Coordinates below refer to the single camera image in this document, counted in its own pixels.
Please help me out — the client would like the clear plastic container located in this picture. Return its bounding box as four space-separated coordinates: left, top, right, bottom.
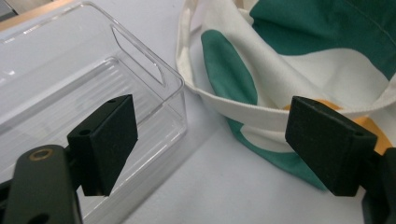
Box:
0 1 189 224

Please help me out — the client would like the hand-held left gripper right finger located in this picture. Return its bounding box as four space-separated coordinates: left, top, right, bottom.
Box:
284 95 378 198

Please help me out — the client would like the white tote bag green print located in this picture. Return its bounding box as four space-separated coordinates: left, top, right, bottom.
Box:
175 0 396 191

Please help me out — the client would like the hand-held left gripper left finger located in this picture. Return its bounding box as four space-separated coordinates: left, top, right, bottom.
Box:
66 93 139 197

